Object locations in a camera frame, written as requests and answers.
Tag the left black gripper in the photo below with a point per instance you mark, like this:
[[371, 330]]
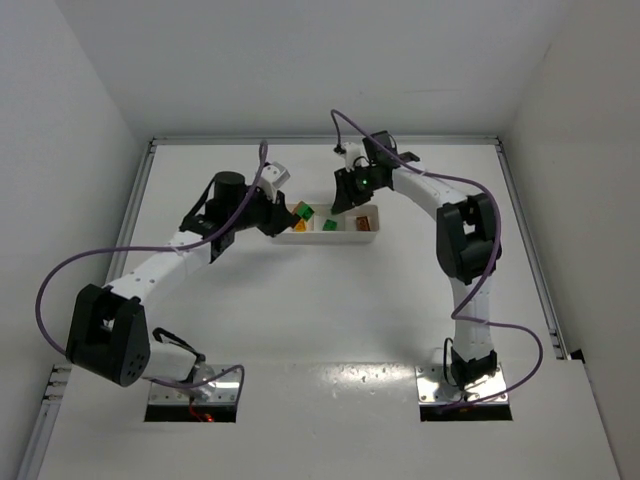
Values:
[[275, 218]]

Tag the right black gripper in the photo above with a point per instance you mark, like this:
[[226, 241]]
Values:
[[348, 185]]

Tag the yellow lego plate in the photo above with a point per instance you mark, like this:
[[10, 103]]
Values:
[[301, 226]]

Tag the green lego brick pair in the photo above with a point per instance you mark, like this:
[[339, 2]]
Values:
[[304, 211]]

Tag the brown square lego plate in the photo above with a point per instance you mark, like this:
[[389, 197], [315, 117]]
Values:
[[363, 223]]

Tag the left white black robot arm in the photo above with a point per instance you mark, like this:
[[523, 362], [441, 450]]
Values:
[[109, 335]]

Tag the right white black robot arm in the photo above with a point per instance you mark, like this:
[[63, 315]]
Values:
[[465, 240]]

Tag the white three-compartment tray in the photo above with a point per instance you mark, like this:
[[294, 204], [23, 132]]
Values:
[[347, 233]]

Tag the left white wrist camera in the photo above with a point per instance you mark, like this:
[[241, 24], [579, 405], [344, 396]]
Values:
[[272, 178]]

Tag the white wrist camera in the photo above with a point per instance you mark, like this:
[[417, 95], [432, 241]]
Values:
[[272, 178], [350, 153]]

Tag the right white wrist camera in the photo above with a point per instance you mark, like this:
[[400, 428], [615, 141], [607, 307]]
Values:
[[350, 153]]

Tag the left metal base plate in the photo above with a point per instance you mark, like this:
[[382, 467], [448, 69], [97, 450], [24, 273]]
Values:
[[215, 386]]

